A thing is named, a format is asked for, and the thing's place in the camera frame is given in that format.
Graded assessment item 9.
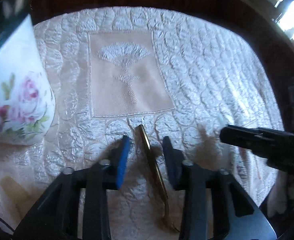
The white gloved right hand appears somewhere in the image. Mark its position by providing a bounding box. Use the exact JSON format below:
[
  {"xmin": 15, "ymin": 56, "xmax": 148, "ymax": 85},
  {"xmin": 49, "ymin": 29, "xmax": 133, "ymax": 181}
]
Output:
[{"xmin": 267, "ymin": 171, "xmax": 294, "ymax": 218}]

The beige fan patch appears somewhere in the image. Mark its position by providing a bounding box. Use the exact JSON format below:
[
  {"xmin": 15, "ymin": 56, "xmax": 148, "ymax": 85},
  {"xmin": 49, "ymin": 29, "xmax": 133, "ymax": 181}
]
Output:
[{"xmin": 0, "ymin": 176, "xmax": 34, "ymax": 217}]

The white floral utensil holder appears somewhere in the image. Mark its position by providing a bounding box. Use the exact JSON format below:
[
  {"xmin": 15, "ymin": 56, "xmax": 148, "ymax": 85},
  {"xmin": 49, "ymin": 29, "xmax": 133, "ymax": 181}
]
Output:
[{"xmin": 0, "ymin": 15, "xmax": 56, "ymax": 146}]

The white quilted tablecloth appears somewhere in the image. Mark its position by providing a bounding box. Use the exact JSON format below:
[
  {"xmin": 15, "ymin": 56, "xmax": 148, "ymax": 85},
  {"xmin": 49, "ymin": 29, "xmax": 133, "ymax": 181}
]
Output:
[{"xmin": 0, "ymin": 7, "xmax": 283, "ymax": 239}]

